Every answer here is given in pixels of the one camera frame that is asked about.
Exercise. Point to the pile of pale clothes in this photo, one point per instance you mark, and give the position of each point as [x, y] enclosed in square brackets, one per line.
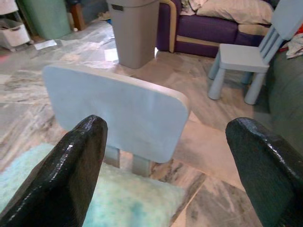
[189, 4]

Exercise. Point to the colourful patterned clothes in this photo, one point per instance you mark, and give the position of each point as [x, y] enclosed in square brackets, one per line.
[294, 48]

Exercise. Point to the light blue kids chair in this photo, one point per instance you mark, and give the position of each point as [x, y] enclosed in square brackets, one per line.
[118, 106]
[241, 56]

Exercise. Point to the grey plastic trash bin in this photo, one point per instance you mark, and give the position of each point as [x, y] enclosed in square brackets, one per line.
[135, 35]

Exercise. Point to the dark green leather sofa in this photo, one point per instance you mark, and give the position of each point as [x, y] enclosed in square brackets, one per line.
[288, 94]

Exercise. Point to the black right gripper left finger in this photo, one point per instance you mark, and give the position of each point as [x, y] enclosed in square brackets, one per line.
[59, 179]

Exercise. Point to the white plastic storage box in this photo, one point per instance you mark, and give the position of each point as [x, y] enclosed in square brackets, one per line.
[14, 35]

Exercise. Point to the white paper sheet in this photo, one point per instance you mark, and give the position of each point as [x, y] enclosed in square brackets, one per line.
[45, 45]

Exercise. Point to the beige pillow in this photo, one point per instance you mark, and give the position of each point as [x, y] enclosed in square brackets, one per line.
[236, 11]

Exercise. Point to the mint green fluffy pillow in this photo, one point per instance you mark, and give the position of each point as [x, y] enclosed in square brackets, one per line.
[132, 203]

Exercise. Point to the brown wooden furniture leg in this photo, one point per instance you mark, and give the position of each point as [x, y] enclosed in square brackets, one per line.
[78, 16]

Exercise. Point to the green plastic bin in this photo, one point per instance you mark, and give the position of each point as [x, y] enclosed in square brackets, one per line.
[47, 19]

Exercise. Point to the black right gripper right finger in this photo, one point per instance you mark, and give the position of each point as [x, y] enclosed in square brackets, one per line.
[267, 179]

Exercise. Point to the purple sofa with beige trim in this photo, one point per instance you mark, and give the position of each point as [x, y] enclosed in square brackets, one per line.
[206, 33]

